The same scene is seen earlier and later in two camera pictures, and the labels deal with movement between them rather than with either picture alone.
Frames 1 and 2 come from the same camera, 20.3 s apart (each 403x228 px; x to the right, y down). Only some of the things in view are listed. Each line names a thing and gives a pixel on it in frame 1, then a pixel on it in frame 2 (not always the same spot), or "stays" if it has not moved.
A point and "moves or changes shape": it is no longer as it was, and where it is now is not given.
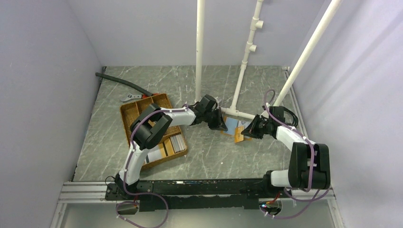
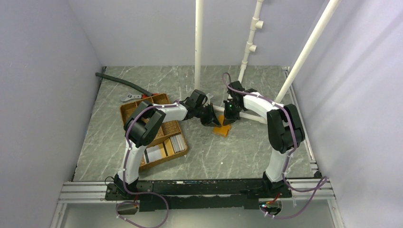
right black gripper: x=251 y=129 to x=227 y=120
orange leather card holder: x=231 y=123 moves or changes shape
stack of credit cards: x=178 y=142 stays
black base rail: x=241 y=194 stays
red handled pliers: x=132 y=96 stays
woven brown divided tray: x=173 y=146 stays
